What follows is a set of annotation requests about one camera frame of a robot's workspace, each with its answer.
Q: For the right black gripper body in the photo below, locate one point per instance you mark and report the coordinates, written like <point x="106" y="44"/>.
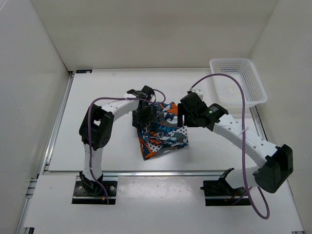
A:
<point x="189" y="118"/>

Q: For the white plastic basket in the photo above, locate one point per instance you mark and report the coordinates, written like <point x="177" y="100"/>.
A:
<point x="237" y="76"/>

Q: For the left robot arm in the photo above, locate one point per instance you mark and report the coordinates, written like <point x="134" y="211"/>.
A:
<point x="96" y="129"/>

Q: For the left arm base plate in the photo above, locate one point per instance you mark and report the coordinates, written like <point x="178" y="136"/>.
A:
<point x="82" y="195"/>

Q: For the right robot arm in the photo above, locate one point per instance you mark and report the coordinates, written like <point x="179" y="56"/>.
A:
<point x="274" y="164"/>

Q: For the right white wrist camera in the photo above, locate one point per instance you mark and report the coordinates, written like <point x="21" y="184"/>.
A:
<point x="196" y="91"/>

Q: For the colourful patterned shorts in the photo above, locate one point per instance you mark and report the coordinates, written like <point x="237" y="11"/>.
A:
<point x="163" y="135"/>

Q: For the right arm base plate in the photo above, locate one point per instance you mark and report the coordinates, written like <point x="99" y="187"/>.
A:
<point x="220" y="193"/>

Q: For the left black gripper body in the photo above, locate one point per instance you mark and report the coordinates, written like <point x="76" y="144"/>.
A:
<point x="144" y="115"/>

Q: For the aluminium front rail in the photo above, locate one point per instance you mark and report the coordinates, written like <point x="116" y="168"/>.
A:
<point x="164" y="173"/>

